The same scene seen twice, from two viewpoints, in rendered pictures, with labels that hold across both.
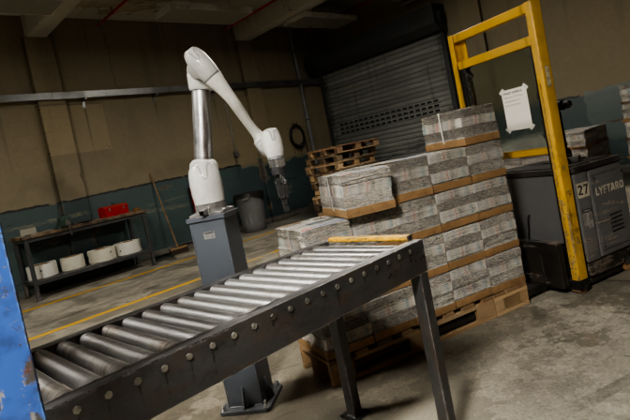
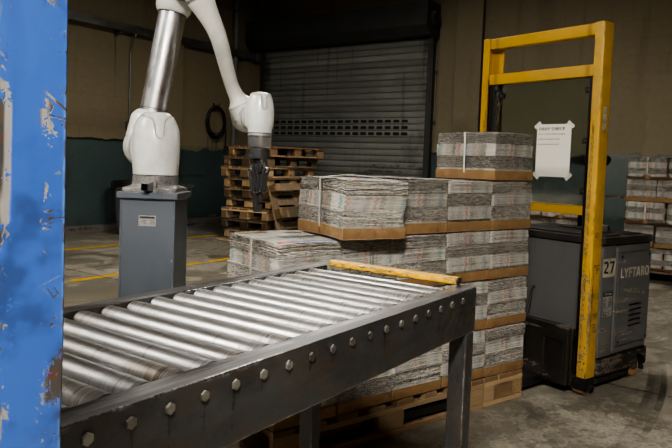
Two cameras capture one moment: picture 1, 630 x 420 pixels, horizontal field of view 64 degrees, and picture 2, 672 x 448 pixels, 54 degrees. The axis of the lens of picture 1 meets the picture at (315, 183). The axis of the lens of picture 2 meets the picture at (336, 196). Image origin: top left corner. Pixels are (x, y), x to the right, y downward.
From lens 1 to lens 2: 0.45 m
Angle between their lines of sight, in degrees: 12
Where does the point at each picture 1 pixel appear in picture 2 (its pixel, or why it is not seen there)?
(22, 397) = (33, 423)
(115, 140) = not seen: outside the picture
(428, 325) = (461, 405)
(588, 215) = (608, 300)
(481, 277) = (476, 353)
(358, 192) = (363, 208)
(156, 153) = not seen: hidden behind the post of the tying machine
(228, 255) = (168, 255)
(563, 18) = (577, 61)
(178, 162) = not seen: hidden behind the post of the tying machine
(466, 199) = (480, 248)
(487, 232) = (495, 296)
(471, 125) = (505, 156)
